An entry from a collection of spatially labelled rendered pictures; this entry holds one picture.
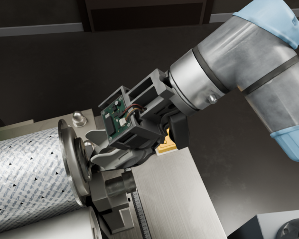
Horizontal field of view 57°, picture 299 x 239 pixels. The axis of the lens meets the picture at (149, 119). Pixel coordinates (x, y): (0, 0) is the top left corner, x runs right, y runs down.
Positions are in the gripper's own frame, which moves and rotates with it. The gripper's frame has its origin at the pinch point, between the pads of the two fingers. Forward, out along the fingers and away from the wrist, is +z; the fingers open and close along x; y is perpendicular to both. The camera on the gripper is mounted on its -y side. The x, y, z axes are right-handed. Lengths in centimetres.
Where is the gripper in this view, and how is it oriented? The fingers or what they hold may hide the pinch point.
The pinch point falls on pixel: (100, 160)
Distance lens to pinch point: 49.5
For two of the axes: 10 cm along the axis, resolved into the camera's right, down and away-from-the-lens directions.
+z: -7.3, 5.4, 4.2
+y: -6.1, -2.5, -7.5
